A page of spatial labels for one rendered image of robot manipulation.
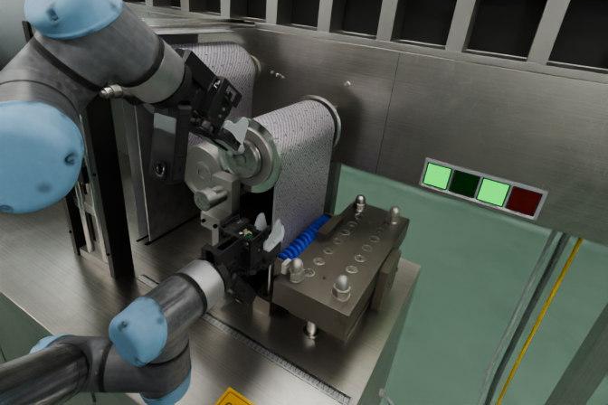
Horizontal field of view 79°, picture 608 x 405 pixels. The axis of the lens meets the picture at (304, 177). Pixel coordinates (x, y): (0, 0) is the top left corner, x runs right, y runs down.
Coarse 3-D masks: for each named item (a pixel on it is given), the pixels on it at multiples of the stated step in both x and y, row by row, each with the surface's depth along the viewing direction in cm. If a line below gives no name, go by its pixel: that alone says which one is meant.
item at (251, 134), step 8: (248, 128) 66; (248, 136) 66; (256, 136) 66; (256, 144) 66; (264, 144) 65; (224, 152) 71; (264, 152) 66; (224, 160) 72; (264, 160) 67; (264, 168) 67; (256, 176) 69; (264, 176) 68; (248, 184) 71; (256, 184) 70
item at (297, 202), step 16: (320, 160) 84; (304, 176) 79; (320, 176) 87; (288, 192) 74; (304, 192) 81; (320, 192) 90; (272, 208) 72; (288, 208) 76; (304, 208) 84; (320, 208) 93; (272, 224) 73; (288, 224) 79; (304, 224) 87; (288, 240) 81
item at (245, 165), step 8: (248, 144) 65; (248, 152) 66; (256, 152) 66; (232, 160) 69; (240, 160) 68; (248, 160) 67; (256, 160) 66; (232, 168) 69; (240, 168) 68; (248, 168) 67; (256, 168) 66; (240, 176) 69; (248, 176) 68
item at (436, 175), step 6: (432, 168) 85; (438, 168) 84; (444, 168) 84; (426, 174) 86; (432, 174) 86; (438, 174) 85; (444, 174) 84; (426, 180) 87; (432, 180) 86; (438, 180) 85; (444, 180) 85; (438, 186) 86; (444, 186) 85
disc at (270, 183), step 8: (232, 120) 68; (248, 120) 66; (256, 128) 66; (264, 128) 65; (264, 136) 65; (272, 144) 65; (272, 152) 66; (272, 160) 66; (280, 160) 66; (224, 168) 73; (272, 168) 67; (280, 168) 66; (272, 176) 68; (264, 184) 69; (272, 184) 68; (256, 192) 71
